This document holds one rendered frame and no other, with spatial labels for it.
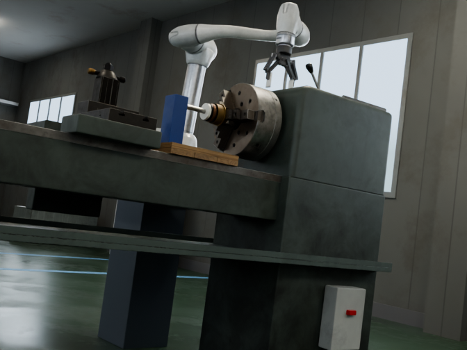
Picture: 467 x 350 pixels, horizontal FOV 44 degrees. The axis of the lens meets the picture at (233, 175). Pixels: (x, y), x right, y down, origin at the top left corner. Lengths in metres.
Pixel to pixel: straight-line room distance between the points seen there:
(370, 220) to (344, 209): 0.18
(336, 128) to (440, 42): 2.93
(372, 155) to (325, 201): 0.36
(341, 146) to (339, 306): 0.68
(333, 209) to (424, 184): 2.64
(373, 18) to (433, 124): 1.29
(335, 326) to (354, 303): 0.14
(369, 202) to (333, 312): 0.53
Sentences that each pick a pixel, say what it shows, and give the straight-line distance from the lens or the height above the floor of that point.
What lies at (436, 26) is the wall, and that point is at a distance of 5.44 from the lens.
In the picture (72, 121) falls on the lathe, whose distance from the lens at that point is 1.91.
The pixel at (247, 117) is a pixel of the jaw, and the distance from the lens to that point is 2.32.
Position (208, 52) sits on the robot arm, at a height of 1.53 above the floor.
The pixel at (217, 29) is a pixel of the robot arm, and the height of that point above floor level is 1.59.
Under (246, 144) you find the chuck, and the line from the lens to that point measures 2.36.
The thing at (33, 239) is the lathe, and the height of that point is 0.53.
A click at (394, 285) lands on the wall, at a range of 5.19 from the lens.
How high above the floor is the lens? 0.66
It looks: 4 degrees up
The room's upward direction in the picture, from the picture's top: 8 degrees clockwise
